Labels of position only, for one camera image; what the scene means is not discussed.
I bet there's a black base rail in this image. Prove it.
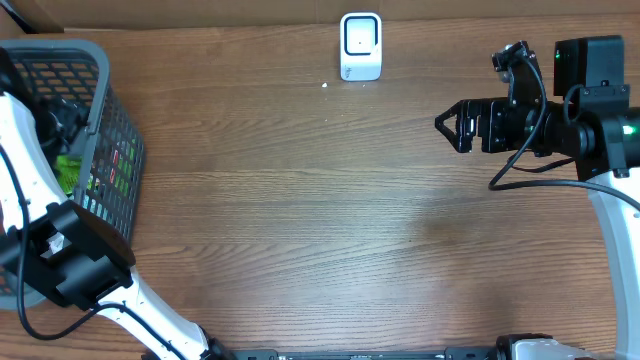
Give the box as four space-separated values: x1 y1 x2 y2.
232 346 496 360

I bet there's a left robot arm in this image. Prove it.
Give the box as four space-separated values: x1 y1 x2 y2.
1 40 229 359

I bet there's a white barcode scanner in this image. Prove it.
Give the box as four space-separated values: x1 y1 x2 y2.
339 12 382 82

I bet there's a cardboard back panel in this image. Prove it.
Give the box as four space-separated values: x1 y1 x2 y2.
9 0 639 32

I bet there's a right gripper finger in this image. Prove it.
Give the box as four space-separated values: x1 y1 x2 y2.
435 99 473 128
435 119 473 153

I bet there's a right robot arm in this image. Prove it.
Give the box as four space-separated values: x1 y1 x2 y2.
434 35 639 359

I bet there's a green snack bag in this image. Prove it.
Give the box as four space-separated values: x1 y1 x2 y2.
54 155 83 198

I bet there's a grey plastic mesh basket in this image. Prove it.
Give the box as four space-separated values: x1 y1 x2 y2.
0 38 147 311

